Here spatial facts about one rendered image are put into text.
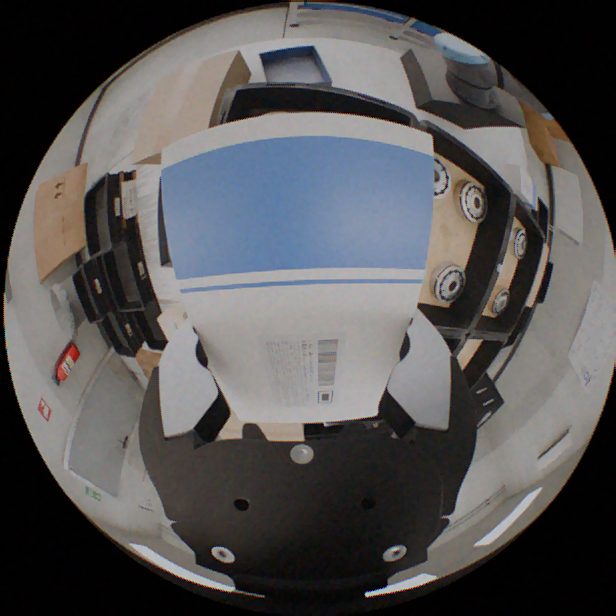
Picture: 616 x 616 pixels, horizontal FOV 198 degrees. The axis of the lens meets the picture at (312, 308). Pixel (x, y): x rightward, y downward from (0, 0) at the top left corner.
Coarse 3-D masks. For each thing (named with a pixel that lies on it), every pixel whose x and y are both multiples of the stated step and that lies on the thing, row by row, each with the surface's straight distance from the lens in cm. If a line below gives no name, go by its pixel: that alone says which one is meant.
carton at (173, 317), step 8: (168, 312) 72; (176, 312) 68; (184, 312) 66; (160, 320) 72; (168, 320) 69; (176, 320) 67; (184, 320) 65; (168, 328) 72; (176, 328) 69; (168, 336) 74
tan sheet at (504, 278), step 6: (516, 222) 78; (522, 228) 83; (510, 252) 77; (510, 258) 78; (516, 258) 82; (504, 264) 75; (510, 264) 79; (516, 264) 83; (504, 270) 76; (510, 270) 80; (498, 276) 74; (504, 276) 78; (510, 276) 82; (498, 282) 75; (504, 282) 79; (486, 306) 76; (486, 312) 78
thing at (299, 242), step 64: (256, 128) 9; (320, 128) 9; (384, 128) 9; (192, 192) 9; (256, 192) 8; (320, 192) 8; (384, 192) 9; (192, 256) 10; (256, 256) 9; (320, 256) 8; (384, 256) 9; (192, 320) 11; (256, 320) 10; (320, 320) 10; (384, 320) 11; (256, 384) 14; (320, 384) 13; (384, 384) 15
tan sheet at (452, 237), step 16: (464, 176) 55; (448, 192) 51; (448, 208) 51; (432, 224) 48; (448, 224) 51; (464, 224) 55; (432, 240) 49; (448, 240) 52; (464, 240) 56; (432, 256) 50; (448, 256) 53; (464, 256) 57; (432, 272) 52; (432, 304) 57; (448, 304) 61
